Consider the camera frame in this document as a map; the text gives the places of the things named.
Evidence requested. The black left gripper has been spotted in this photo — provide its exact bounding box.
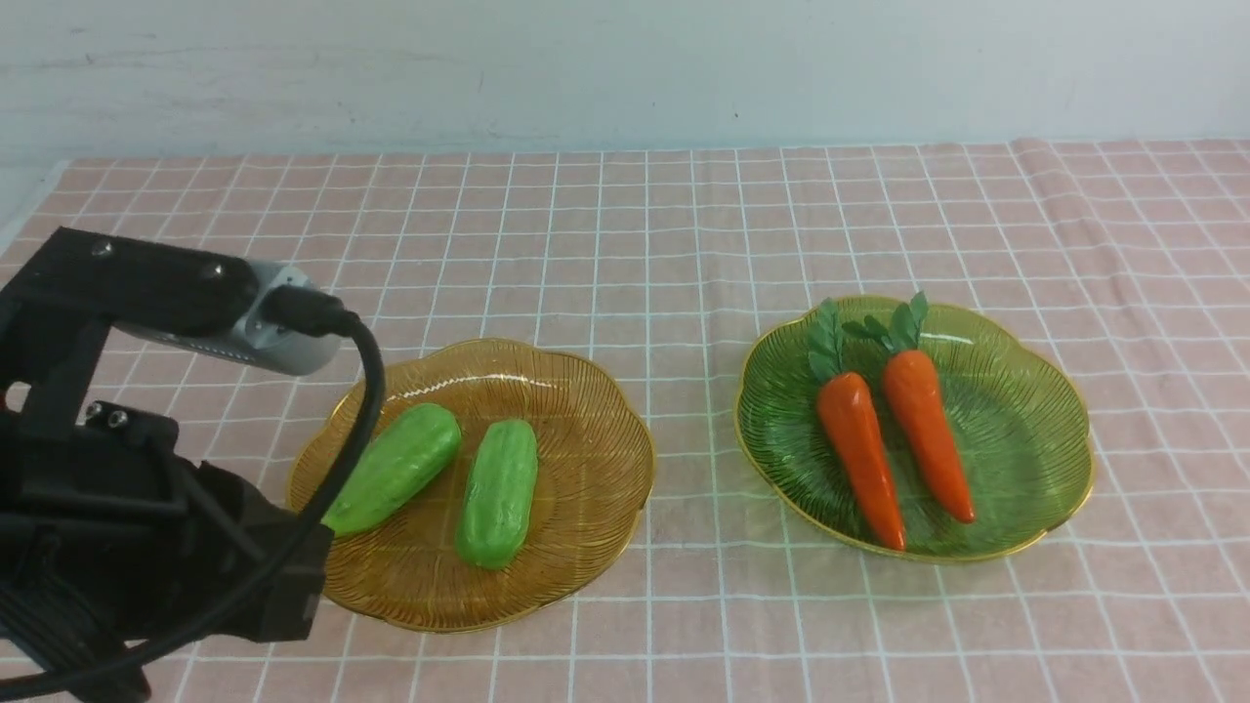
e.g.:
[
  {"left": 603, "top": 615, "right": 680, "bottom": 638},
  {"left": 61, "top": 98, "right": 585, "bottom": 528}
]
[{"left": 0, "top": 293, "right": 338, "bottom": 703}]

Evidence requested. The green toy cucumber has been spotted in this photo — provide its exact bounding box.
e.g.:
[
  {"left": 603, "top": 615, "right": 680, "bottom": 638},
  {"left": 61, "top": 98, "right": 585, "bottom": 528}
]
[
  {"left": 321, "top": 403, "right": 463, "bottom": 537},
  {"left": 455, "top": 418, "right": 539, "bottom": 570}
]

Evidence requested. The orange toy carrot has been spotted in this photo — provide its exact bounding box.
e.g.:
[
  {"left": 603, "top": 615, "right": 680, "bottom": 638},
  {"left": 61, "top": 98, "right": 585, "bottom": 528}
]
[
  {"left": 841, "top": 290, "right": 978, "bottom": 524},
  {"left": 808, "top": 298, "right": 908, "bottom": 552}
]

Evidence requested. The amber plastic plate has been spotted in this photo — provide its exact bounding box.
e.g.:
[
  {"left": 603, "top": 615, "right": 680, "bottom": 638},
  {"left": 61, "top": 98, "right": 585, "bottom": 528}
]
[{"left": 324, "top": 339, "right": 656, "bottom": 633}]

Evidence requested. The green plastic plate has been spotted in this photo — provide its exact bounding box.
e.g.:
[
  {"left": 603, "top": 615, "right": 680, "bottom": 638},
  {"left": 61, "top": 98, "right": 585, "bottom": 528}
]
[{"left": 733, "top": 296, "right": 1095, "bottom": 563}]

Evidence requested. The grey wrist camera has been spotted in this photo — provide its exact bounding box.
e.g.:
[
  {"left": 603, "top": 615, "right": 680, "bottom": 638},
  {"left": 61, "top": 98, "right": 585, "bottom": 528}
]
[{"left": 5, "top": 226, "right": 345, "bottom": 377}]

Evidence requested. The black camera cable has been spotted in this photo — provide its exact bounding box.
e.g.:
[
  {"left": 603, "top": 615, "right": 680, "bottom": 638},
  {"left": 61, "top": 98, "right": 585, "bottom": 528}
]
[{"left": 0, "top": 285, "right": 388, "bottom": 700}]

